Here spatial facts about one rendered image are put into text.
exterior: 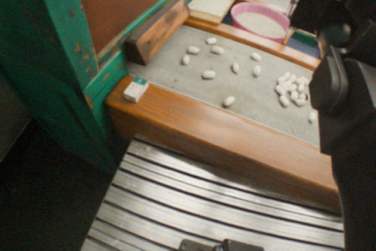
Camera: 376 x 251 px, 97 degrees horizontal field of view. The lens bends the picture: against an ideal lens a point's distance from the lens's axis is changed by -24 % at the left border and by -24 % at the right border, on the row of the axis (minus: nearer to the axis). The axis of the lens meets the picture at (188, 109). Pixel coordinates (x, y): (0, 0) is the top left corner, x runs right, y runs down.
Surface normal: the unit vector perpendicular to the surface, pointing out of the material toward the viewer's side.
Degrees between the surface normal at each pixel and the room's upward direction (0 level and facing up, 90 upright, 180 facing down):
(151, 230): 0
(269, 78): 0
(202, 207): 0
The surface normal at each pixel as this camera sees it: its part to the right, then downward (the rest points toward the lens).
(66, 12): 0.92, 0.36
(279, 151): 0.07, -0.58
